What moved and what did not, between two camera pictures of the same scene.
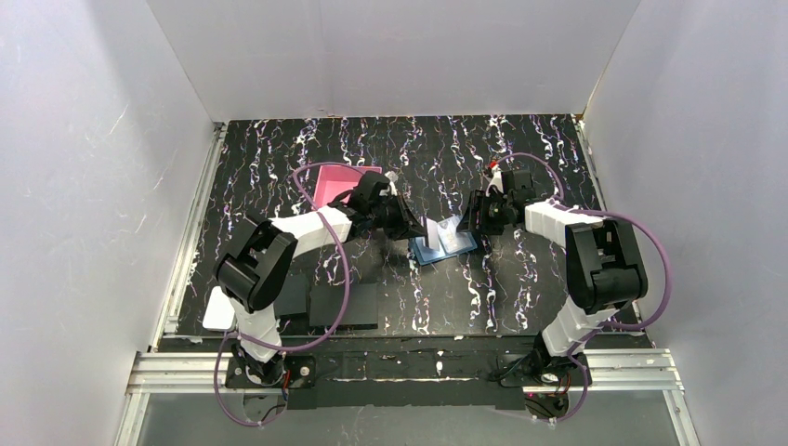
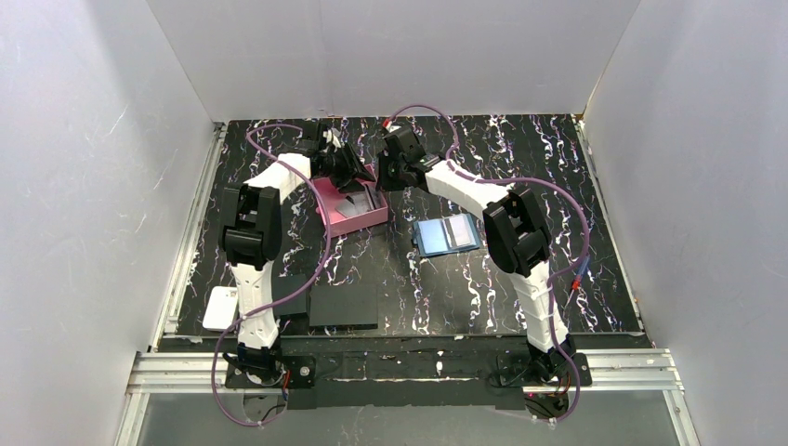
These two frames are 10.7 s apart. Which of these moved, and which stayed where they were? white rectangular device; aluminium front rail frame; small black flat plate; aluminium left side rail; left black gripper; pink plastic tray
Moved: left black gripper; pink plastic tray
Stayed: aluminium front rail frame; small black flat plate; aluminium left side rail; white rectangular device
